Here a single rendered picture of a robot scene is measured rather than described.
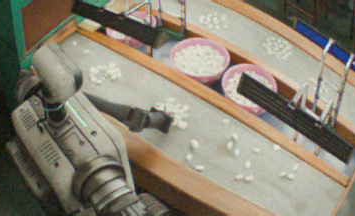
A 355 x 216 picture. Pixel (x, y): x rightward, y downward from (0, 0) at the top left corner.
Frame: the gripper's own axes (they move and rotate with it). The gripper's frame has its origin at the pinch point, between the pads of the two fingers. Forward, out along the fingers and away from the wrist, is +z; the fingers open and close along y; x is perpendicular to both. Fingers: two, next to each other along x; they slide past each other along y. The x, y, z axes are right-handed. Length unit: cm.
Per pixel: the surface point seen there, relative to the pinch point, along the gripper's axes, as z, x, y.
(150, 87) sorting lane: 8.5, -5.1, 19.0
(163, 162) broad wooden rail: -14.2, 11.4, -11.4
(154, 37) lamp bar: -17.2, -28.3, 11.9
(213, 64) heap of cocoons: 29.8, -23.4, 7.2
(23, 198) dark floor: -3, 104, 77
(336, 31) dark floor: 232, -102, -13
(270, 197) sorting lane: -4, 6, -57
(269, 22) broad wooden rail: 67, -59, 2
